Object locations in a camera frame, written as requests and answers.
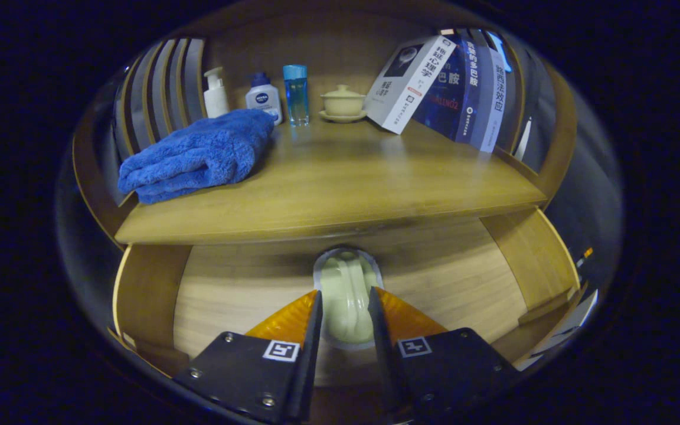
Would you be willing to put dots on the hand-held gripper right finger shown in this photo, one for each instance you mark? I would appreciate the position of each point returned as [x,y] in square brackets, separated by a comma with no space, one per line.
[384,354]

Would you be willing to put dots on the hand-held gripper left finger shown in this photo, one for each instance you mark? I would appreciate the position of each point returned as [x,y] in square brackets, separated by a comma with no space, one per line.
[309,360]

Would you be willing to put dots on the wooden drawer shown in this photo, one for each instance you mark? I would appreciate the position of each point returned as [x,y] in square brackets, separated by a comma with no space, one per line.
[245,283]

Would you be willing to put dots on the wooden countertop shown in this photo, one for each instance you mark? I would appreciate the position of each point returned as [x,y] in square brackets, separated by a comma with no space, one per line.
[346,177]

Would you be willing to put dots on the blue folded towel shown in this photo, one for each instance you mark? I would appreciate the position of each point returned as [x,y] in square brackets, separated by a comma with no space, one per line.
[198,156]

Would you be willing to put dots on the beige lidded teacup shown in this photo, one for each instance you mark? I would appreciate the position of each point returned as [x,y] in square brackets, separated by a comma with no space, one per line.
[343,103]

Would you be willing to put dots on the clear blue bottle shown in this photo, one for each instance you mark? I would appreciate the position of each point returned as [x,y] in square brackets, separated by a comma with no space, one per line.
[296,94]

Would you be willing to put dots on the white bottle with blue cap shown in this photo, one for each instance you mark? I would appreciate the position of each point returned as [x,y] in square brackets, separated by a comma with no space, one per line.
[263,97]

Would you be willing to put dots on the white book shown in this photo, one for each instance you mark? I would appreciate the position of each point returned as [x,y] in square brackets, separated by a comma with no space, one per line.
[411,82]

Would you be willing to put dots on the dark blue book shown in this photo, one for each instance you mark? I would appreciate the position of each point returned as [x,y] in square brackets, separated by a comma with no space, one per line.
[452,88]

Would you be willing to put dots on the white pump bottle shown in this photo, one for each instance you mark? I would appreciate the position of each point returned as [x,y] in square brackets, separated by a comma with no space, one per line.
[216,97]

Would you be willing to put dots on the pale blue book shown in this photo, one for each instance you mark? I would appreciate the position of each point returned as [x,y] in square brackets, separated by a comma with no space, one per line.
[493,94]

